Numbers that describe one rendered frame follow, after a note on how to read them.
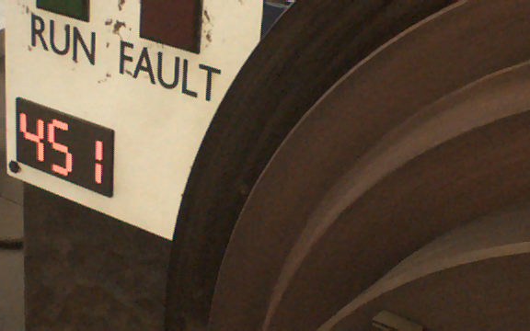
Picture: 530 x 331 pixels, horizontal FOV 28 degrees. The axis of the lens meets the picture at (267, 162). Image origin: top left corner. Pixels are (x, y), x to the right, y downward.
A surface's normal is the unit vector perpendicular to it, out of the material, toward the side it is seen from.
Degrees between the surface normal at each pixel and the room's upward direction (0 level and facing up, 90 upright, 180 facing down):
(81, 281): 90
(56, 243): 90
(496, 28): 90
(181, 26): 90
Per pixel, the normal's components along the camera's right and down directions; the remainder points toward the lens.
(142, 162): -0.55, 0.29
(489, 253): -0.65, -0.45
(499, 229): -0.37, -0.93
